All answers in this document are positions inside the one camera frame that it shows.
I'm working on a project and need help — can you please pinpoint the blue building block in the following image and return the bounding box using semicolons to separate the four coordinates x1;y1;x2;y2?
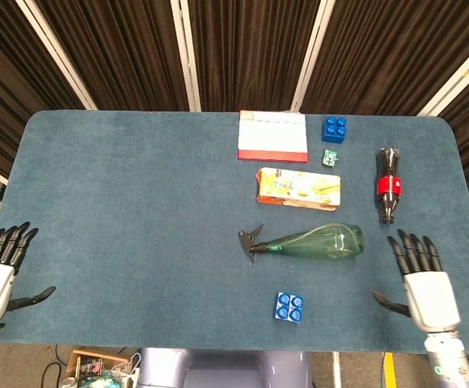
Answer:
321;116;349;144

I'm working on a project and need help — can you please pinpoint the blue block with white rings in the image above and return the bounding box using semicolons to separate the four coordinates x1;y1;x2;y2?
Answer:
274;292;306;323

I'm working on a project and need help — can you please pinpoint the cola bottle with red label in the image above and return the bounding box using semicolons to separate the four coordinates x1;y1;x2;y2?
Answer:
374;145;404;226

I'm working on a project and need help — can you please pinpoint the green spray bottle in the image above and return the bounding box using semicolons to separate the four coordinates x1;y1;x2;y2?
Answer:
238;222;365;264

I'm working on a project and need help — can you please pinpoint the white and red desk calendar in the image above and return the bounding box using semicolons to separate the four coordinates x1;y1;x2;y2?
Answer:
237;109;310;164

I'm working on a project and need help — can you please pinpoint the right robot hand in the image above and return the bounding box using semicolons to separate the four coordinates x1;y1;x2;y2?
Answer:
371;229;462;334

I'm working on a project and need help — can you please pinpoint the robot torso base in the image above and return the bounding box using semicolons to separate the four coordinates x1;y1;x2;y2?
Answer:
136;347;312;388

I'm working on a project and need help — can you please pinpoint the blue table mat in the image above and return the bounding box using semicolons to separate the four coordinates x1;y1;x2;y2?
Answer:
0;109;469;356

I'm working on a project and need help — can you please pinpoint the white folding screen frame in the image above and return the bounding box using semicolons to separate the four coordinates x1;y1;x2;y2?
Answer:
289;0;336;113
169;0;202;112
416;30;469;118
14;0;99;112

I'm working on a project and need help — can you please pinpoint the cardboard box of clutter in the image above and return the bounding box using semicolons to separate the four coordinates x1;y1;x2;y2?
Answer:
58;348;142;388

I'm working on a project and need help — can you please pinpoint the yellow snack box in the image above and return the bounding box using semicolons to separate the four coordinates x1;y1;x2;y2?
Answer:
255;167;342;213

